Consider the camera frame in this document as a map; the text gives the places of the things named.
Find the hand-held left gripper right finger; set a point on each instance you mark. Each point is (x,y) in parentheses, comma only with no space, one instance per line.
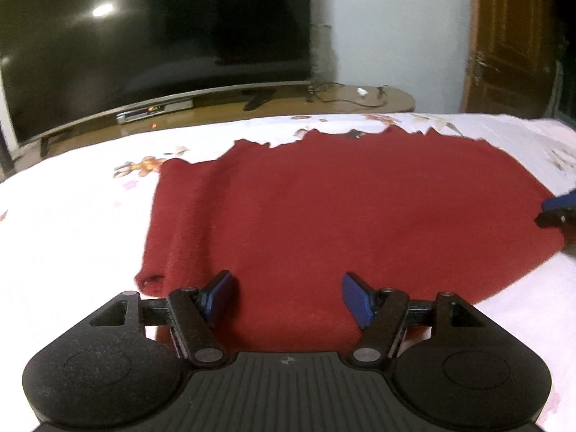
(357,299)

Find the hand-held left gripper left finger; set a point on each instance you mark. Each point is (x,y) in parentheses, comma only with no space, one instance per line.
(218,294)

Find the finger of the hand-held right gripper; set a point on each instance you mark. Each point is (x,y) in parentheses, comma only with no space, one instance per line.
(551,218)
(560,200)

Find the red knitted sweater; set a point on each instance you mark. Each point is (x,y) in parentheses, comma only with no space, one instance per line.
(360,216)

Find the brown wooden door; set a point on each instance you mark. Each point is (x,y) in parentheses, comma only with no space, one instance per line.
(508,40)

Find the floral bed sheet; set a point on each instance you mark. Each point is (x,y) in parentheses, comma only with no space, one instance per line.
(67,216)

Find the wooden television cabinet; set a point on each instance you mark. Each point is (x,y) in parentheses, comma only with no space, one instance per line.
(398,99)

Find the silver set-top box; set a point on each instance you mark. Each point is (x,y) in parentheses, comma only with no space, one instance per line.
(155,112)

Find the small white object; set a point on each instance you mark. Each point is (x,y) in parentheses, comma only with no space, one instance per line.
(361,92)

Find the clear glass vase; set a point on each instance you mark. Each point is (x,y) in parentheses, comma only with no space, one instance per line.
(324,54)

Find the black curved television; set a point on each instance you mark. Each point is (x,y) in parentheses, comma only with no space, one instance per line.
(157,40)

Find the grey metal frame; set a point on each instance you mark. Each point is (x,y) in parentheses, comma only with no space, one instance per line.
(557,90)

